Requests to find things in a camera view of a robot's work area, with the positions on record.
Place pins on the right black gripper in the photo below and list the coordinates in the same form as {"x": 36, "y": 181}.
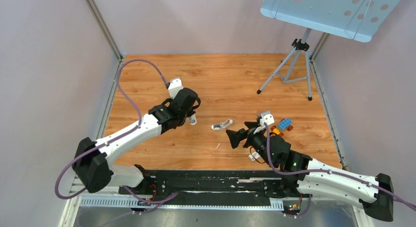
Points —
{"x": 236, "y": 137}

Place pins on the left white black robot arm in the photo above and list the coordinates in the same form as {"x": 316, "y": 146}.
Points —
{"x": 94, "y": 163}

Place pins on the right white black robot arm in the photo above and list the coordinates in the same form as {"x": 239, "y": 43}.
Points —
{"x": 303, "y": 174}

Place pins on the small white staple box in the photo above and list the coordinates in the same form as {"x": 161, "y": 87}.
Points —
{"x": 253, "y": 156}

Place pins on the blue orange toy block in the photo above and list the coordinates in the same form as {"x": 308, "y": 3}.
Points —
{"x": 283, "y": 125}

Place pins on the grey tripod stand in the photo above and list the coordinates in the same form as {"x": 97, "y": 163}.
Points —
{"x": 299, "y": 46}

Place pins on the light blue perforated tray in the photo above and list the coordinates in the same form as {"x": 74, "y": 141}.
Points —
{"x": 357, "y": 20}

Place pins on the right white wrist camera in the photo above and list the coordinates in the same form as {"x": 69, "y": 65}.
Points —
{"x": 264, "y": 120}

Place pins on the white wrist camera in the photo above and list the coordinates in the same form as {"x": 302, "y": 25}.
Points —
{"x": 264, "y": 120}
{"x": 175, "y": 85}

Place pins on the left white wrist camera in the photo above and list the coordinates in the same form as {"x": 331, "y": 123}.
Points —
{"x": 175, "y": 85}

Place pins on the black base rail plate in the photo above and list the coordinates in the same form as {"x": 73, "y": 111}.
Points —
{"x": 205, "y": 189}

